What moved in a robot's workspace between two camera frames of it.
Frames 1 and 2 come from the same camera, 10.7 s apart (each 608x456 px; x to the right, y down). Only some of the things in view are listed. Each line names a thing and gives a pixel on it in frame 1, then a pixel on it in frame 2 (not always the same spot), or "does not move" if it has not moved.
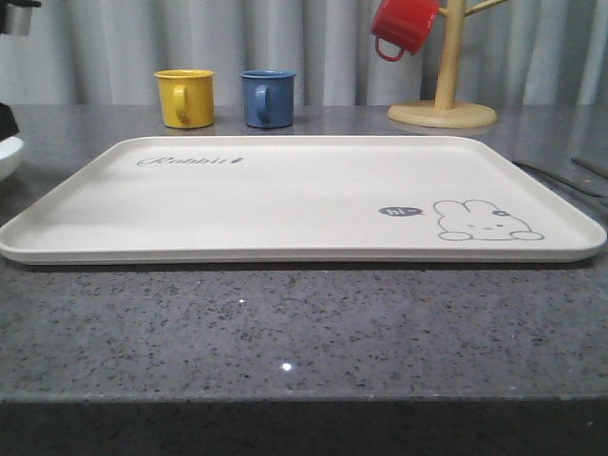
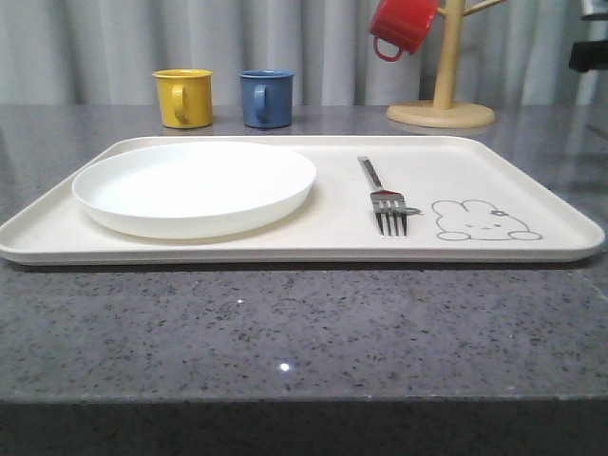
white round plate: (10, 153) -> (193, 189)
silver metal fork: (548, 176) -> (387, 204)
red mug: (403, 23) does not move
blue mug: (269, 98) does not move
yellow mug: (186, 97) does not move
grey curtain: (517, 53) does not move
